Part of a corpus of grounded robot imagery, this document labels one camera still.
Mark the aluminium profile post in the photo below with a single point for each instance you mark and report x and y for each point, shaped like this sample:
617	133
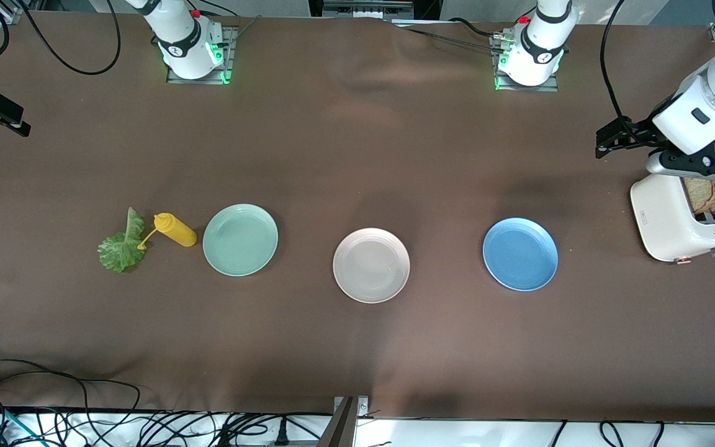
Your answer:
345	428

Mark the white toaster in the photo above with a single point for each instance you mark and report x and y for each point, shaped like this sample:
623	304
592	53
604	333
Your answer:
661	217

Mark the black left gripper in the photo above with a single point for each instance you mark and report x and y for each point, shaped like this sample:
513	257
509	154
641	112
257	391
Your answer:
638	133

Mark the black power plug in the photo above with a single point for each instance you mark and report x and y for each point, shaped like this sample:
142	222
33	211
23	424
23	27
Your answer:
281	434

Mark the yellow mustard squeeze bottle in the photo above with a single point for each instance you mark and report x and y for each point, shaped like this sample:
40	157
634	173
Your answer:
177	231

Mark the brown table cloth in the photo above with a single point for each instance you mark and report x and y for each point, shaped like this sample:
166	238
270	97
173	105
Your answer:
357	155

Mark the green lettuce leaf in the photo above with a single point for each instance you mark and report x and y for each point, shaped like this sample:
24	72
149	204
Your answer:
118	251

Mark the pale green plate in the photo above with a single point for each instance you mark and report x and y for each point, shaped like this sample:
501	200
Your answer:
239	242

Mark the grey power strip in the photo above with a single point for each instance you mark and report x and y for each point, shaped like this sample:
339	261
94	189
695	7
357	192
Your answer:
367	9

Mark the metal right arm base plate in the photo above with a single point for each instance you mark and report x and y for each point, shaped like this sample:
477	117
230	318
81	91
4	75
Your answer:
196	82

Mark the beige plate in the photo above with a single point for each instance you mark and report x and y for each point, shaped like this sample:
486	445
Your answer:
370	267

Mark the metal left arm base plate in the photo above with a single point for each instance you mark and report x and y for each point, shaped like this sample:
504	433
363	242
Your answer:
519	89

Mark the blue plate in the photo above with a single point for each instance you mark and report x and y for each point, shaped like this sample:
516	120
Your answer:
519	254

